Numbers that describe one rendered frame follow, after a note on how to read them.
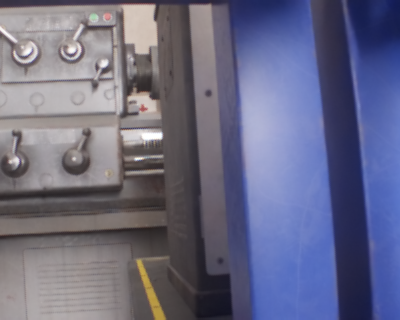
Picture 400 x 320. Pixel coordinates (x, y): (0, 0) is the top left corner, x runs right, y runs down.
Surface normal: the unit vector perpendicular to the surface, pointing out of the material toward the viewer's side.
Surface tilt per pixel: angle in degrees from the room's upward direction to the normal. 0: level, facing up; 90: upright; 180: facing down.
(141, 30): 90
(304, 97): 90
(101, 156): 90
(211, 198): 90
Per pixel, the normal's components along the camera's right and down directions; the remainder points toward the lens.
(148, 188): 0.16, -0.11
